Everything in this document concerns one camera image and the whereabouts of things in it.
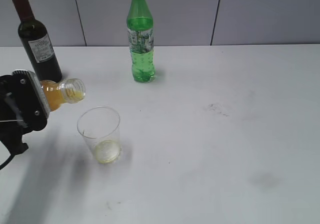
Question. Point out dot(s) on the orange juice bottle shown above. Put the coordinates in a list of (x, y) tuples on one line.
[(67, 91)]

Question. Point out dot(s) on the transparent plastic cup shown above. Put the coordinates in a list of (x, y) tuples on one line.
[(100, 128)]

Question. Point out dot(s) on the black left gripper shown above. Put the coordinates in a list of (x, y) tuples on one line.
[(24, 109)]

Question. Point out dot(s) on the dark red wine bottle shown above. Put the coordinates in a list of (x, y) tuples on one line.
[(37, 44)]

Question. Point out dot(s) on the green soda bottle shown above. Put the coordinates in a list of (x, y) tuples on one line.
[(141, 41)]

